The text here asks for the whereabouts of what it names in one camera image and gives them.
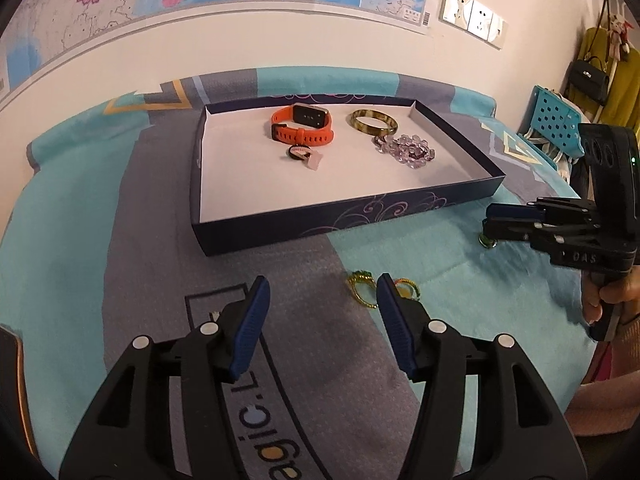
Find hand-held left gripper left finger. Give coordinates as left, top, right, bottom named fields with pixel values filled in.
left=59, top=275, right=272, bottom=480

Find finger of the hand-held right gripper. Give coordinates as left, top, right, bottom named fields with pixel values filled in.
left=486, top=199, right=599, bottom=224
left=481, top=217, right=557, bottom=243

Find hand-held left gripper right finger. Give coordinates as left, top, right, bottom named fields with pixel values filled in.
left=376, top=273, right=587, bottom=480

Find gold ring with yellow stone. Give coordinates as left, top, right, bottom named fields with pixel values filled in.
left=392, top=278, right=422, bottom=301

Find gold ring with green stone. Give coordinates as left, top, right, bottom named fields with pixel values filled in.
left=345, top=270, right=381, bottom=309

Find clear crystal bead bracelet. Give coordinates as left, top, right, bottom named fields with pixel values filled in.
left=380, top=133, right=437, bottom=166

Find dark blue shallow box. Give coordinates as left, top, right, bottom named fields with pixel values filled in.
left=190, top=97, right=507, bottom=258

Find tortoiseshell bangle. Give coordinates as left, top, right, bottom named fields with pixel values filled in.
left=349, top=108, right=399, bottom=137

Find black ring with pink tag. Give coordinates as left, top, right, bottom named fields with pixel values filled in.
left=285, top=144, right=325, bottom=172

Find orange smart watch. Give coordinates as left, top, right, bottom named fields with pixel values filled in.
left=270, top=103, right=335, bottom=146

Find person's right forearm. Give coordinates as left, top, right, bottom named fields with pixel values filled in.
left=565, top=310, right=640, bottom=436

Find person's right hand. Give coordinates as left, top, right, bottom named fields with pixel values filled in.
left=581, top=266, right=640, bottom=325

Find green striped cloth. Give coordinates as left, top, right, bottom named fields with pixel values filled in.
left=520, top=132, right=571, bottom=181

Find teal perforated plastic stool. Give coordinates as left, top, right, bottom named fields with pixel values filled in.
left=525, top=85, right=588, bottom=161

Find yellow green hanging coat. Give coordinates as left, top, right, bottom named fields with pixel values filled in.
left=575, top=25, right=640, bottom=136

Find black handbag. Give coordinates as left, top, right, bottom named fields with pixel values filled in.
left=567, top=57, right=613, bottom=106

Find hanging plush toy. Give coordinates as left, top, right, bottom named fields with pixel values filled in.
left=607, top=15, right=633, bottom=61

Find black smartphone with gold edge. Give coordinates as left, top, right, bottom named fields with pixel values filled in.
left=0, top=324, right=26, bottom=461

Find white wall socket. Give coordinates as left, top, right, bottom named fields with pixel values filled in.
left=467, top=0, right=493, bottom=38
left=487, top=10, right=508, bottom=51
left=439, top=0, right=473, bottom=26

